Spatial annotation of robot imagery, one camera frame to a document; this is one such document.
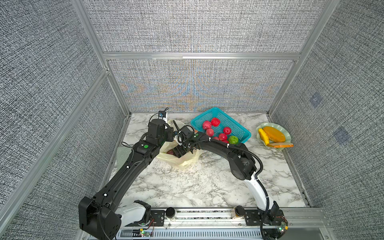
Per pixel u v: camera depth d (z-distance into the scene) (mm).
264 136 979
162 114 658
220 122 1095
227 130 1031
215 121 1072
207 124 1058
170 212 680
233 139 975
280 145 885
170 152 917
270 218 633
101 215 370
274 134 1003
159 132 569
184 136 767
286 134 1000
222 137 1002
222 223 731
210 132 1027
